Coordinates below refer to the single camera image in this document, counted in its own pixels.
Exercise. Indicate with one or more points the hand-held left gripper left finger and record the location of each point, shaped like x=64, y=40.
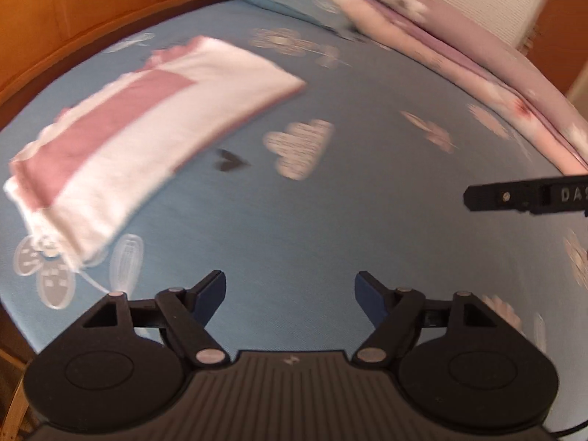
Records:
x=211, y=297

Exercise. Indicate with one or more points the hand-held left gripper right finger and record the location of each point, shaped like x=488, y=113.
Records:
x=370, y=297

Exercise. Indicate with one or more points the pink and white sweater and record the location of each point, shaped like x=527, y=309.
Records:
x=183, y=101

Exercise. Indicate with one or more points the blue floral bed sheet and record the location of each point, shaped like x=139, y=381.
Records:
x=367, y=183

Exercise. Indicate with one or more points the brown wooden door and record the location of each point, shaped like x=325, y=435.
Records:
x=562, y=36

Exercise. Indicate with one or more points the pink floral quilt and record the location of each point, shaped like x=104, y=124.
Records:
x=459, y=46

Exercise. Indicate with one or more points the wooden headboard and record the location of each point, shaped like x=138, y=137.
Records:
x=92, y=4

